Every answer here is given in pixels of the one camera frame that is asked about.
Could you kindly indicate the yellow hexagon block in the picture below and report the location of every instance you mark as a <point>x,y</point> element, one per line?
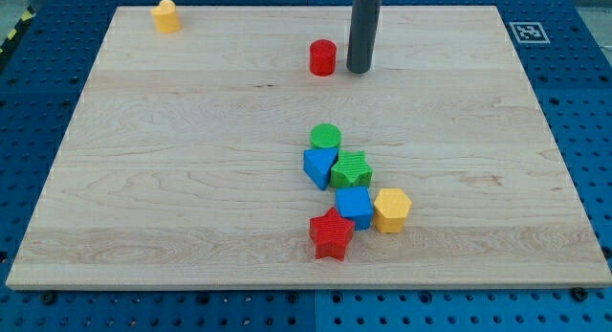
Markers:
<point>391,208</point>

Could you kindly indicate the green cylinder block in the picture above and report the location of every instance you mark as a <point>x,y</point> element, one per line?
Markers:
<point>325,135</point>

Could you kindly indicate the light wooden board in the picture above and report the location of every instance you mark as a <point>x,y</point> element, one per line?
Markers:
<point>182,165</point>

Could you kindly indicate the blue cube block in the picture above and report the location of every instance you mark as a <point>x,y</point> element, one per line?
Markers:
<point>355,204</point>

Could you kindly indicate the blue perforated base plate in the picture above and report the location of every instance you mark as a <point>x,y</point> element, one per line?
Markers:
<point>52,55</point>

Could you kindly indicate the white fiducial marker tag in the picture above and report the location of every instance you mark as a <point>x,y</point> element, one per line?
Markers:
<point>529,32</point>

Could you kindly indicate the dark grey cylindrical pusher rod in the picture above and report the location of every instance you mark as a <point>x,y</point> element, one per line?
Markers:
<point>362,35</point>

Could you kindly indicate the yellow heart block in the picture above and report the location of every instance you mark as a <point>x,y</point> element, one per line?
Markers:
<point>165,17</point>

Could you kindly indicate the green star block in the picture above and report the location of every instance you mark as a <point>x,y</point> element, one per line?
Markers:
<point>351,170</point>

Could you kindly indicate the red star block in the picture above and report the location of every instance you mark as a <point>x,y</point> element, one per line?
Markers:
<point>331,234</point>

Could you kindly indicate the blue triangle block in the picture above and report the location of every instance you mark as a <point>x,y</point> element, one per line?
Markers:
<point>318,163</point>

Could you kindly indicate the red cylinder block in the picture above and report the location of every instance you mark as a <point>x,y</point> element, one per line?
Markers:
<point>323,54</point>

